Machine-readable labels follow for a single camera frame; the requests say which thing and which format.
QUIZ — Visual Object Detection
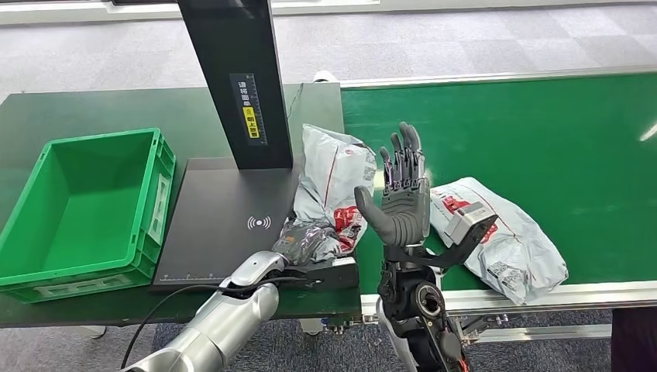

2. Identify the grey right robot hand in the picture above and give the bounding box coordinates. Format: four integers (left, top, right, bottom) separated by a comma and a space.
353, 121, 432, 249

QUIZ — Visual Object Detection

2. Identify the dark object beside conveyor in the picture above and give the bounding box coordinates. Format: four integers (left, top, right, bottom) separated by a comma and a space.
611, 308, 657, 372

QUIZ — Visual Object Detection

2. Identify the grey courier bag red print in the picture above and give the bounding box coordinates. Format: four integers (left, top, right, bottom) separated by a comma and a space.
272, 124, 377, 265
430, 177, 569, 305

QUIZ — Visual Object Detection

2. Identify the green conveyor belt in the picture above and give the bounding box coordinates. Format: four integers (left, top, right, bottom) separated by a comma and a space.
341, 71, 657, 296

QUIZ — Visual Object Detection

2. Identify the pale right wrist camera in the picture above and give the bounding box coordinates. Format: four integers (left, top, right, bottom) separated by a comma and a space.
442, 201, 499, 258

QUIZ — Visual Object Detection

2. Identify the thin black machine cable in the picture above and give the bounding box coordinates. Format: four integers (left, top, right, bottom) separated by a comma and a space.
286, 83, 304, 120

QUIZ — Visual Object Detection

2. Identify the black inbound scanner machine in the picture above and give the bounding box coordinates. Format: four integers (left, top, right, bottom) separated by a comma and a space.
150, 0, 360, 295

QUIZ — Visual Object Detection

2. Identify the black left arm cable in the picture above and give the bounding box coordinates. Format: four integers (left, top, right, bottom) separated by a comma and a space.
119, 276, 322, 370

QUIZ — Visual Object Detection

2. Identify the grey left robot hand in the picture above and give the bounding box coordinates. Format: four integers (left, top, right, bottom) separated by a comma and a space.
272, 223, 340, 267

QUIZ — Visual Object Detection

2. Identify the black yellow label sticker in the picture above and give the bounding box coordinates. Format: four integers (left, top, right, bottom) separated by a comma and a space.
229, 72, 268, 146

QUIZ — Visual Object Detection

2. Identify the green plastic crate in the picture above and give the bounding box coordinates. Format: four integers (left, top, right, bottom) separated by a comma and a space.
0, 128, 177, 304

